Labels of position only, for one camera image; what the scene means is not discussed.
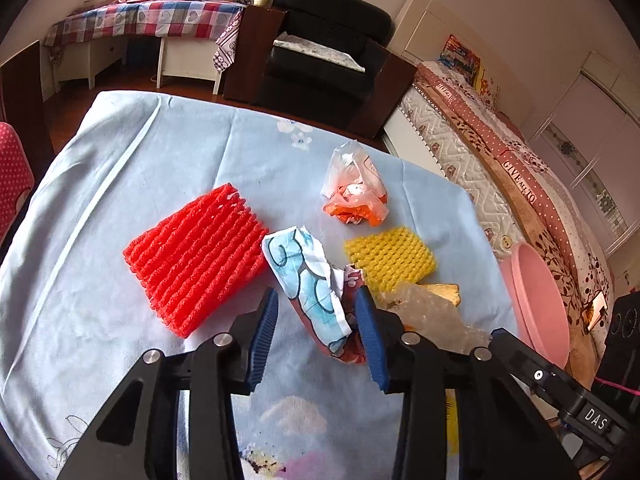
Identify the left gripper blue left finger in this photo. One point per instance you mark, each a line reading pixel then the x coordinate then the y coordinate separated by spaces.
pixel 252 334

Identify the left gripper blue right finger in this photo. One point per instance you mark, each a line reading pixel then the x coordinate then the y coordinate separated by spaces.
pixel 380 331

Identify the blue white wrapper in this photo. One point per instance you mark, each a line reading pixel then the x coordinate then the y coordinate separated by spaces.
pixel 322 295

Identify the pink plastic trash bucket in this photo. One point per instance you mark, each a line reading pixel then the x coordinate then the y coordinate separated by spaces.
pixel 537 304

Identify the yellow foam fruit net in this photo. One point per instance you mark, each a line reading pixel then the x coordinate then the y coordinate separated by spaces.
pixel 390 258

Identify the orange bread piece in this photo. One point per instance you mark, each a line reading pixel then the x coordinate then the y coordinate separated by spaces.
pixel 450 292

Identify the red foam fruit net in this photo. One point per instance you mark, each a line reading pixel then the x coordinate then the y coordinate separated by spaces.
pixel 196 259

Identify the smartphone on bed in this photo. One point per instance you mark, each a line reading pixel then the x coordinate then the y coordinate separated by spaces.
pixel 596 310

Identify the orange white plastic bag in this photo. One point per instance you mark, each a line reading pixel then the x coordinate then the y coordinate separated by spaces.
pixel 352 188

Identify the light blue floral tablecloth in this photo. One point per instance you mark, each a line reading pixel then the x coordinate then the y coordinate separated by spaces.
pixel 75 318

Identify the bed with floral bedding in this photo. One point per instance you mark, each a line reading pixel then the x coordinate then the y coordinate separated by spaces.
pixel 516 196

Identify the dark wooden nightstand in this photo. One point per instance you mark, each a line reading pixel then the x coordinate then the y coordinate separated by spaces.
pixel 390 77

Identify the white cushion on armchair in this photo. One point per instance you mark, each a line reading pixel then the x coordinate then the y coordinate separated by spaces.
pixel 310 48

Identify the black leather armchair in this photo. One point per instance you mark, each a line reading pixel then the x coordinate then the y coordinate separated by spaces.
pixel 310 88

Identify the white wardrobe with pink doors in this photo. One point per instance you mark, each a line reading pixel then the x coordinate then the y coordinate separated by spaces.
pixel 591 142

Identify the colourful printed pillow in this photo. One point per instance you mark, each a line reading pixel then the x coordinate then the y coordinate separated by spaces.
pixel 459 58

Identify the red polka dot cushion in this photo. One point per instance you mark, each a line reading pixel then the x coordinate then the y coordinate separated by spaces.
pixel 16 178

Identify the white desk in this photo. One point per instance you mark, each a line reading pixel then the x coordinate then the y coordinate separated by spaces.
pixel 163 58

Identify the white bed headboard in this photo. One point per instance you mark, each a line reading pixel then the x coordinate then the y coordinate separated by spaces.
pixel 422 28

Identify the dark wooden side cabinet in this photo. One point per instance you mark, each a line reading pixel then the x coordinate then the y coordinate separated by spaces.
pixel 259 27

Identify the plaid tablecloth on desk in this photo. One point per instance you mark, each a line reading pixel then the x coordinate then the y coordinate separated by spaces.
pixel 215 20

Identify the dark wooden cabinet left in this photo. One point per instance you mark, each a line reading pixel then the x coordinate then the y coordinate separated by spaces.
pixel 22 107

